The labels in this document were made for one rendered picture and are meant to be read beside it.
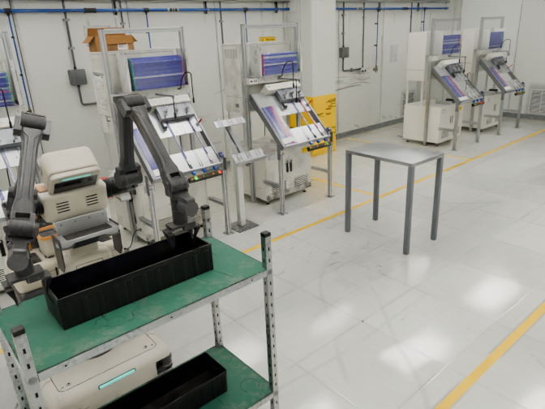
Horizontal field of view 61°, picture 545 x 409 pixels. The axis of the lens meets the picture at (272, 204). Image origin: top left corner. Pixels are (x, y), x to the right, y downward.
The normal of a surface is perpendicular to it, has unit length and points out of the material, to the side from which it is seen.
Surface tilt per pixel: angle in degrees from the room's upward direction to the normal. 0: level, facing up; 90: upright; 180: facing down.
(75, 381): 0
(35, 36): 90
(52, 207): 98
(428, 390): 0
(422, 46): 90
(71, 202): 98
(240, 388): 0
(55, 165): 43
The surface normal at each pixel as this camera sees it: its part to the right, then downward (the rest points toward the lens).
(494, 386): -0.04, -0.94
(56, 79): 0.65, 0.24
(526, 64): -0.76, 0.26
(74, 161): 0.41, -0.53
